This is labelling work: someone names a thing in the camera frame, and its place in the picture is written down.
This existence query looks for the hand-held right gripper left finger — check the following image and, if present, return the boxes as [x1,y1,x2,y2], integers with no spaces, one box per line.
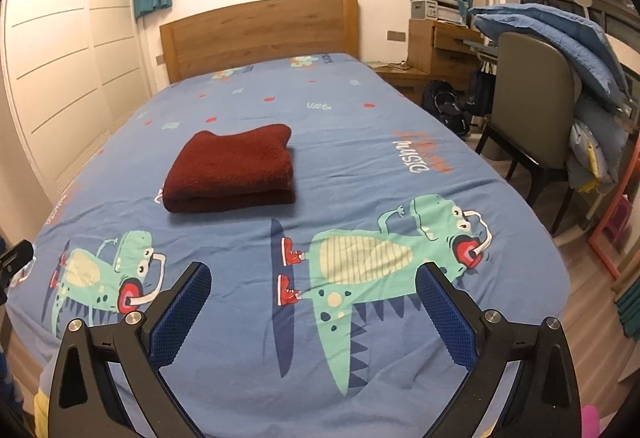
[46,260,213,438]

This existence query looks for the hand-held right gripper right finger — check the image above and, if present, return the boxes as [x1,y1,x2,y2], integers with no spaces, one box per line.
[416,262,583,438]

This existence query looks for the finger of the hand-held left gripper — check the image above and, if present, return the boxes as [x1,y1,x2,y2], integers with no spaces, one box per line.
[0,240,35,289]

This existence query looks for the dark red knitted sweater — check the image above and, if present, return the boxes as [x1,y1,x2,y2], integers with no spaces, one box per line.
[162,124,297,215]

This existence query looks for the bed with blue dinosaur sheet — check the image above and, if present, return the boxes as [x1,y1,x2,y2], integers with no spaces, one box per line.
[37,52,571,438]

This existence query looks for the pink stool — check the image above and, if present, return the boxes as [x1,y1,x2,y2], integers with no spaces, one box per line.
[587,198,637,279]

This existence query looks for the white wardrobe doors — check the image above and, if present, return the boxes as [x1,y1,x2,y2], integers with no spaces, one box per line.
[0,0,166,209]

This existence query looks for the black backpack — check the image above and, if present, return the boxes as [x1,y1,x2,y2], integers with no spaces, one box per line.
[421,78,472,137]

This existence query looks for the dark bag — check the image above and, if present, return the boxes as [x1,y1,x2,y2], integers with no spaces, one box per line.
[467,70,497,117]

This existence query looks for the light blue bedding pile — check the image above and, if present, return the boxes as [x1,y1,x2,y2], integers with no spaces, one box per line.
[567,92,635,196]

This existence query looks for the grey upholstered chair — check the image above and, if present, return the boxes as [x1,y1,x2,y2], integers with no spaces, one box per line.
[474,32,583,233]

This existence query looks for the wooden nightstand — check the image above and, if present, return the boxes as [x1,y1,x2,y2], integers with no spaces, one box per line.
[365,60,431,106]

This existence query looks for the wooden bedside table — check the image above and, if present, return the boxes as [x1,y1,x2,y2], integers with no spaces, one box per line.
[407,18,487,83]

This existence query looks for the wooden headboard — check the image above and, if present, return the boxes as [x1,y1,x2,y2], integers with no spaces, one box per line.
[159,0,361,86]

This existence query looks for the folded blue quilt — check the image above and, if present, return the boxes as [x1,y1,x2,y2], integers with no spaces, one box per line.
[470,4,632,111]

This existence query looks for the white printer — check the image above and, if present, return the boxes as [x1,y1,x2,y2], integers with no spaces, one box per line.
[410,0,469,26]

